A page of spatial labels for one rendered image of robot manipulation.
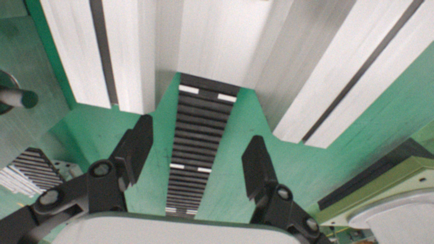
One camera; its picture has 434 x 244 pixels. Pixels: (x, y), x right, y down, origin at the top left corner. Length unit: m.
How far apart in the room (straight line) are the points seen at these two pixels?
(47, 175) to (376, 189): 0.51
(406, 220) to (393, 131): 0.20
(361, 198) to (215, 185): 0.28
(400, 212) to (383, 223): 0.04
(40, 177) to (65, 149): 0.04
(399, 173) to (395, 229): 0.11
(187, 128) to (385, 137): 0.25
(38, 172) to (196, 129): 0.21
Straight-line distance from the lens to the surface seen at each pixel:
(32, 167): 0.28
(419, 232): 0.43
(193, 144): 0.17
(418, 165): 0.36
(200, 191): 0.23
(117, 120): 0.19
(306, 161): 0.25
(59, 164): 0.32
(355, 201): 0.41
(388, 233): 0.44
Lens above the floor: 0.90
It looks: 50 degrees down
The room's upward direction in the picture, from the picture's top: 180 degrees counter-clockwise
